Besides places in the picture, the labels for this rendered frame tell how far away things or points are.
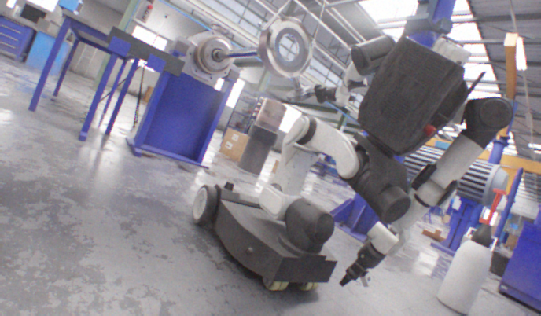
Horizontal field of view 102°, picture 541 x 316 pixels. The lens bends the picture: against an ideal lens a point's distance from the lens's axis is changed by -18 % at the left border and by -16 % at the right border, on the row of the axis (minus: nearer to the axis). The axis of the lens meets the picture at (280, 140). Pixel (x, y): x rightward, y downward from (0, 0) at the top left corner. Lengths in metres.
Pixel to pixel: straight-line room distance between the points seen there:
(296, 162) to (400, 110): 0.58
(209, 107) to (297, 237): 2.12
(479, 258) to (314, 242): 1.16
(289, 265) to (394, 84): 0.70
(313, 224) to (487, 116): 0.66
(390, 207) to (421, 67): 0.41
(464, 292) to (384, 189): 1.22
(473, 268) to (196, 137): 2.61
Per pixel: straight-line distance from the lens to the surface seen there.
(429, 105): 0.78
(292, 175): 1.20
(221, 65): 2.63
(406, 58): 0.81
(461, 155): 0.90
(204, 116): 2.91
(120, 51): 2.30
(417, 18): 2.98
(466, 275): 1.92
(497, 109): 0.87
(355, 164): 0.89
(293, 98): 1.69
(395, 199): 0.83
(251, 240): 1.06
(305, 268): 1.07
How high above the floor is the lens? 0.52
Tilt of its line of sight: 1 degrees up
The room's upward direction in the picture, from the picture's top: 22 degrees clockwise
